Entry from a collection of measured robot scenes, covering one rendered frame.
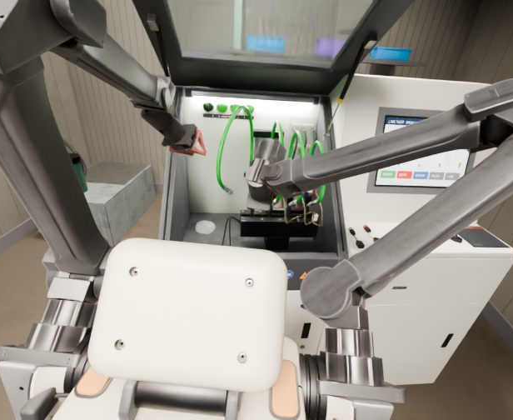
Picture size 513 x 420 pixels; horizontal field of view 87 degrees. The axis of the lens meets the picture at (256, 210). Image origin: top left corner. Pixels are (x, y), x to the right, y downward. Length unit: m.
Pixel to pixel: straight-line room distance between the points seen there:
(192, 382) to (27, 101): 0.30
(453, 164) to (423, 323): 0.72
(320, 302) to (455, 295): 1.09
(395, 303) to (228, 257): 1.12
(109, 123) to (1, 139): 3.38
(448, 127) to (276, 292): 0.39
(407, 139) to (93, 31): 0.47
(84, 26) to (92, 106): 3.42
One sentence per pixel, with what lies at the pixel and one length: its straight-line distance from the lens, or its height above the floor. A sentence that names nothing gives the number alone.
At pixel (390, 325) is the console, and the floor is 0.57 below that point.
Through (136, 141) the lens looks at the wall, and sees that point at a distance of 3.62.
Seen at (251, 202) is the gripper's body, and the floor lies 1.24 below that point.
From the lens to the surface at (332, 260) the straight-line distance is 1.07.
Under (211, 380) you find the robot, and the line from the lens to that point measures 0.32.
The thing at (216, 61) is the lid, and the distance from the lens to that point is 1.17.
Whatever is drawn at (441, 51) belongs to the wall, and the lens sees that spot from 3.49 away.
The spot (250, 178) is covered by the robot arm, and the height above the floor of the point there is 1.33.
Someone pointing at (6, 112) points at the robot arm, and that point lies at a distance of 0.32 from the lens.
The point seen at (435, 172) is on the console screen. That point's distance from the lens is 1.41.
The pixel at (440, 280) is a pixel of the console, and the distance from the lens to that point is 1.38.
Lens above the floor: 1.58
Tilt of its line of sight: 29 degrees down
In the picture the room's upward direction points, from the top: 4 degrees clockwise
